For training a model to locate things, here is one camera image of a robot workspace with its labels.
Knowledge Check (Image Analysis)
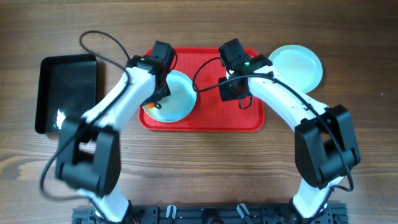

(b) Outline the light blue plate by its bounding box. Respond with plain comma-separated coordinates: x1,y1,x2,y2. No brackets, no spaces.
269,45,323,93
144,70,197,123

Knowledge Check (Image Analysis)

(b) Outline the light blue plate top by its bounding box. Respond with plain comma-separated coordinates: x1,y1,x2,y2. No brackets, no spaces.
269,45,323,93

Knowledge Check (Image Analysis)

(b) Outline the orange sponge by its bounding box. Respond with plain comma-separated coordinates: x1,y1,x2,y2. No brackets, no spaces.
145,103,155,109

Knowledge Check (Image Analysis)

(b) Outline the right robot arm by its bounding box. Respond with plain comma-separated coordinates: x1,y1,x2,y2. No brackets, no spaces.
218,39,361,222

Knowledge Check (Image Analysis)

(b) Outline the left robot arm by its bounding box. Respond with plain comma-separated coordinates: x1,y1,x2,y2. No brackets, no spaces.
55,41,176,223

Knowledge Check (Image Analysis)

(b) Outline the red plastic tray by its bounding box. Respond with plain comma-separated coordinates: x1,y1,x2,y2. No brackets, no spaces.
138,47,266,132

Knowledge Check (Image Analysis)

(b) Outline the black rectangular water basin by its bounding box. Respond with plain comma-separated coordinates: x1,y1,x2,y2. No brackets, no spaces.
35,54,98,134

